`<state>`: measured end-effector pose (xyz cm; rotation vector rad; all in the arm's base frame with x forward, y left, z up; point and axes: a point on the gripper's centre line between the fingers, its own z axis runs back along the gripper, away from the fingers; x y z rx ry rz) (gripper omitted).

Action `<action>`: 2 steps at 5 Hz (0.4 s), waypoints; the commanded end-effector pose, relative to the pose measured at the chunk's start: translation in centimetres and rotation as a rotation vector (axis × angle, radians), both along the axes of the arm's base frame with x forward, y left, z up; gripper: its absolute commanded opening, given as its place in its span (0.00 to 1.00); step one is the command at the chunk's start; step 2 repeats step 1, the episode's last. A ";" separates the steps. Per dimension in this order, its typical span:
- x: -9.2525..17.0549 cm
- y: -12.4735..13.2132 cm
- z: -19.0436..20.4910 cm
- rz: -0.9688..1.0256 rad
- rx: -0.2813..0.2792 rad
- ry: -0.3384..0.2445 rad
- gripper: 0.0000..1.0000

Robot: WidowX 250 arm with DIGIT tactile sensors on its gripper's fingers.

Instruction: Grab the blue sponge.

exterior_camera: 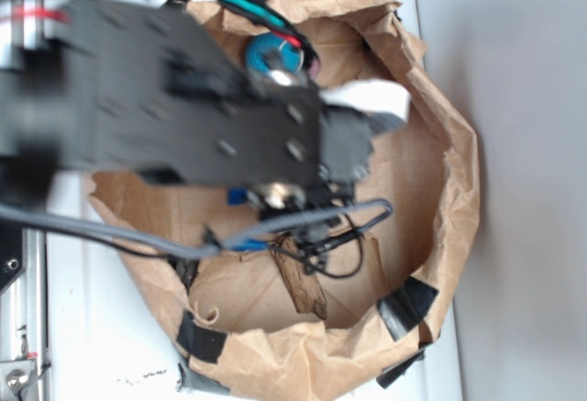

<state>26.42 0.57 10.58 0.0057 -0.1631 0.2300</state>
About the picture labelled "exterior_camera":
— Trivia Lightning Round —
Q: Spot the grey braided cable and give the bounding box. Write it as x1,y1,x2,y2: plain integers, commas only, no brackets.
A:
0,197,395,258

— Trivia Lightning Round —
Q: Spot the aluminium rail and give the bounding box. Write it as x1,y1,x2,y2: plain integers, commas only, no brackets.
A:
0,0,56,401

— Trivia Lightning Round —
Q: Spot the blue tennis ball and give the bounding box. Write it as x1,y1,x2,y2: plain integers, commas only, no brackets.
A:
244,33,304,73

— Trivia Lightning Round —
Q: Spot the brown paper bag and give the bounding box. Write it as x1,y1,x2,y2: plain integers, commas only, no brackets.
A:
84,0,482,401

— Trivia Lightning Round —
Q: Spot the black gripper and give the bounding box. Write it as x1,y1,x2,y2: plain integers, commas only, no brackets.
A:
319,102,410,184

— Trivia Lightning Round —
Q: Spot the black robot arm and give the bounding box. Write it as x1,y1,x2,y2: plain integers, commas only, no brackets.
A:
1,0,410,209

